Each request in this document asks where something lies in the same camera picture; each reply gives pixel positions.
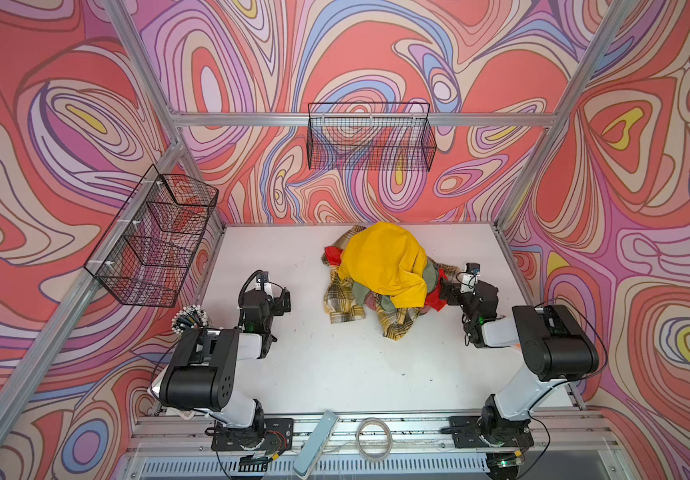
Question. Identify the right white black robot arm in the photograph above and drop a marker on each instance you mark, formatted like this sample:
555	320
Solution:
555	350

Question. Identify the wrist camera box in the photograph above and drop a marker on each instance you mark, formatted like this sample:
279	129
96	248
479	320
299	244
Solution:
470	277
265	284

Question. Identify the left wall wire basket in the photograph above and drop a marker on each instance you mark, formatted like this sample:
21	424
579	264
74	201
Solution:
145	257

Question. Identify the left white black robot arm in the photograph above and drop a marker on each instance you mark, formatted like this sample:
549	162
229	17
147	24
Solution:
201	374

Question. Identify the grey green cloth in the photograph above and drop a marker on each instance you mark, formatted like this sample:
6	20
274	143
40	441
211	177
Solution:
365	297

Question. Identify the wall wire basket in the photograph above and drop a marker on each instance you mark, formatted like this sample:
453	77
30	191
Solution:
370	136
145	257

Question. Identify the back wall wire basket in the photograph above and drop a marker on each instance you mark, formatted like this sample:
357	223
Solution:
370	136

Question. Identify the plain yellow cloth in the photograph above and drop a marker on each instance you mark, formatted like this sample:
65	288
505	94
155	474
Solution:
388	260

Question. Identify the aluminium frame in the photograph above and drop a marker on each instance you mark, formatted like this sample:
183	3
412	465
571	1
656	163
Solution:
96	95

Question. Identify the yellow grey plaid cloth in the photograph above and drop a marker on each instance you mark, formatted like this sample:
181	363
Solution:
395	325

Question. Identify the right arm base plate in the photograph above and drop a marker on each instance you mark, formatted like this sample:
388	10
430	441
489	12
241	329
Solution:
476	432

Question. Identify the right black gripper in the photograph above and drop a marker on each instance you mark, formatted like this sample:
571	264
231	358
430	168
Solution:
462	294

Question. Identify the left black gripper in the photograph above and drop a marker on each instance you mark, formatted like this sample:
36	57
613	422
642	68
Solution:
267	303

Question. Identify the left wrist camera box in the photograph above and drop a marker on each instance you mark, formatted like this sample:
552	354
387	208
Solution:
265	284

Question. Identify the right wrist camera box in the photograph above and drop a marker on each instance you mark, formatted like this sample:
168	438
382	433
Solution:
470	277

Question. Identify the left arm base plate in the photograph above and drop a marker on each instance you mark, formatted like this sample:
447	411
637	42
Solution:
272	436

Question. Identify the white power strip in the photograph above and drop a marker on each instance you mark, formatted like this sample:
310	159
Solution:
311	451

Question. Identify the cup of pens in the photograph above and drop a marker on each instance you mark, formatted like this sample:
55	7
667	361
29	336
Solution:
189	318

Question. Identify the bright red cloth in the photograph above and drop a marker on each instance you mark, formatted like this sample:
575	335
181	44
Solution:
338	297

